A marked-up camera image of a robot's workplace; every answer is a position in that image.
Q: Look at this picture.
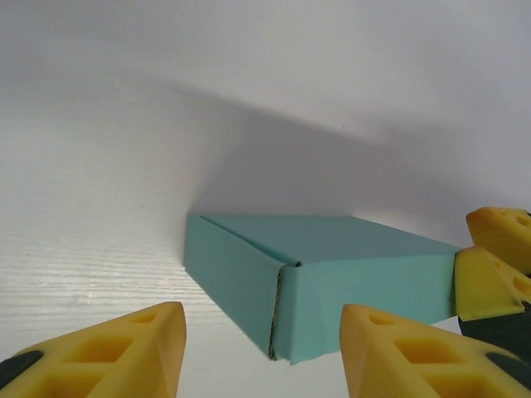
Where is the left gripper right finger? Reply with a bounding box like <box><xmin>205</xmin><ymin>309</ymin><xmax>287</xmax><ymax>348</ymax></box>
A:
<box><xmin>339</xmin><ymin>303</ymin><xmax>531</xmax><ymax>398</ymax></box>

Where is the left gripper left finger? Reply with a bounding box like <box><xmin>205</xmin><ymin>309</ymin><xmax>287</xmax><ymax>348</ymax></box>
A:
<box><xmin>0</xmin><ymin>301</ymin><xmax>188</xmax><ymax>398</ymax></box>

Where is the teal cardboard box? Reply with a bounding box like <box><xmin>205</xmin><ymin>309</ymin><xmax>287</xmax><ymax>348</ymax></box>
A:
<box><xmin>184</xmin><ymin>213</ymin><xmax>464</xmax><ymax>366</ymax></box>

